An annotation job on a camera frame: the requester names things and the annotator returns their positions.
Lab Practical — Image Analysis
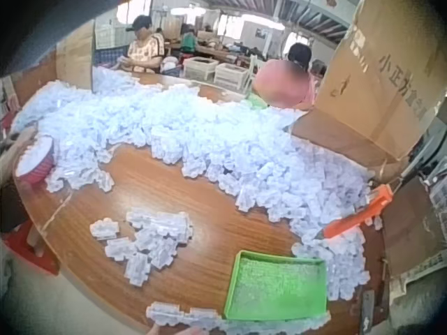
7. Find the person's right hand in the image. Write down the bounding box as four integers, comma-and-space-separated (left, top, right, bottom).
181, 325, 211, 335

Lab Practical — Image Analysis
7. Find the clear plastic part strip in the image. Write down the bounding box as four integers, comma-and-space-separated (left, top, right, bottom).
145, 301, 225, 329

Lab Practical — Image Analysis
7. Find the cluster of clear plastic parts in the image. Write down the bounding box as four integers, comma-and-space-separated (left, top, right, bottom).
89, 207, 194, 289

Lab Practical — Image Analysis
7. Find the green plastic tray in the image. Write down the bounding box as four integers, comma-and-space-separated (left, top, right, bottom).
222, 249, 329, 322

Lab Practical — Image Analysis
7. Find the red plastic stool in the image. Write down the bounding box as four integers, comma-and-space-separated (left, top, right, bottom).
2, 221, 61, 277

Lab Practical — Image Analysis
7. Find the red round basket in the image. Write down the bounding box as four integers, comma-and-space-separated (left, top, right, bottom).
15, 135, 55, 184

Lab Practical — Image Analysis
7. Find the heap of clear plastic parts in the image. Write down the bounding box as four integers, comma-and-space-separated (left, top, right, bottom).
13, 65, 382, 302

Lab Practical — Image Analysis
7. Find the newspaper sheet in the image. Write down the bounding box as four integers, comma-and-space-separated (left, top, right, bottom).
388, 249, 447, 305

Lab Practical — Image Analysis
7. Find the small green tray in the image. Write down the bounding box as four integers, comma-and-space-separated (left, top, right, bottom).
244, 93, 269, 110

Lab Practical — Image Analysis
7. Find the flat brown cardboard sheet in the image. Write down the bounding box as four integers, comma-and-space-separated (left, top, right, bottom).
381, 174, 447, 278

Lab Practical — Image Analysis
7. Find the white plastic crate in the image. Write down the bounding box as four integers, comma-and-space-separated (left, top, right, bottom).
212, 62, 248, 89
182, 56, 219, 82

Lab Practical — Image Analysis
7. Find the upright cardboard panel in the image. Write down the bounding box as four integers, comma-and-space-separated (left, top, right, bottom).
54, 20, 96, 93

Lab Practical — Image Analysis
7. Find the background work table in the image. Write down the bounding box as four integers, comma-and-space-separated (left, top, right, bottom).
163, 34, 277, 67

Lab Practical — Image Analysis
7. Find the large cardboard carton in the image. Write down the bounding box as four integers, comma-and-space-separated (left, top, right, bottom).
291, 0, 447, 175

